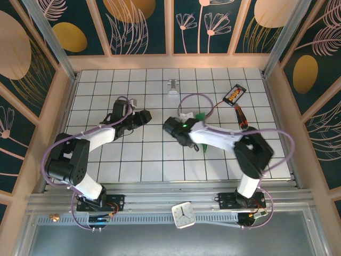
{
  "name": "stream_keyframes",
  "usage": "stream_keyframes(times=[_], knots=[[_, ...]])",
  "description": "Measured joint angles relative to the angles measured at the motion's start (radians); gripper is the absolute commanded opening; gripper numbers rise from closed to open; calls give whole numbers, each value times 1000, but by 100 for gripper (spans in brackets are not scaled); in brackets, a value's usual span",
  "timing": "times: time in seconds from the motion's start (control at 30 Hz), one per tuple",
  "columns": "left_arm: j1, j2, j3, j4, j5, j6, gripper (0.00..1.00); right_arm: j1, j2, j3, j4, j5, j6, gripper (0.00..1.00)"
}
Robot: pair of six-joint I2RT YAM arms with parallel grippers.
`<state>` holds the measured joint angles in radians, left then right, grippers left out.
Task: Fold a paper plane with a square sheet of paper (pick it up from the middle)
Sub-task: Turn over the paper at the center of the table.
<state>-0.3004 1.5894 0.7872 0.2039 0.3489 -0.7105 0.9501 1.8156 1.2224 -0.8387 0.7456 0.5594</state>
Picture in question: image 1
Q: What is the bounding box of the orange black screwdriver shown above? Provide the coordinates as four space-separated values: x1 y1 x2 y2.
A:
233 105 249 129

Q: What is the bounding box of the green paper sheet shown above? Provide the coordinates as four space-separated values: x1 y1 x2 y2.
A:
195 111 210 155

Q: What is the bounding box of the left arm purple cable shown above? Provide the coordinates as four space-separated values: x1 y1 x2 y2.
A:
42 95 133 232

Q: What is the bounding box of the white square clock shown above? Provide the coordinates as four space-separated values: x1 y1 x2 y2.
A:
171 202 197 229

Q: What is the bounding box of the long aluminium base rail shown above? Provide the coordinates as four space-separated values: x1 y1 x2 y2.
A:
25 181 316 214

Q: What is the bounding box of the black battery pack yellow print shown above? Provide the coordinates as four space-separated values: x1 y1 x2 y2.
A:
222 84 247 105

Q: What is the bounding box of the aluminium table side rail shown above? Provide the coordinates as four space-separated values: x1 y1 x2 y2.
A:
261 71 301 189
39 72 80 193

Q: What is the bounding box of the perforated metal cable duct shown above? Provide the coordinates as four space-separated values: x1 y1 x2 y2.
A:
37 214 240 225

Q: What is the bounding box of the red battery wire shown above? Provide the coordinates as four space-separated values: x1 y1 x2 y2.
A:
210 99 227 111

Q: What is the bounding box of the small metal bracket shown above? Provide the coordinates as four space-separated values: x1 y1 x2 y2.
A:
166 79 180 99

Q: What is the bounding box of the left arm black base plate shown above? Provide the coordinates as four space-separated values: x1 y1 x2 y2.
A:
76 194 126 213

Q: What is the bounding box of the aluminium frame post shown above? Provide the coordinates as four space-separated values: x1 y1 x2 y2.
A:
22 0 79 82
261 0 320 79

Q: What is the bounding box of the grey metal shelf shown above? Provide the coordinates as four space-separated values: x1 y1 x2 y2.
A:
15 210 328 256

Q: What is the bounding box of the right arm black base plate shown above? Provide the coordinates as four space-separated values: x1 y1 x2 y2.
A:
217 192 267 210

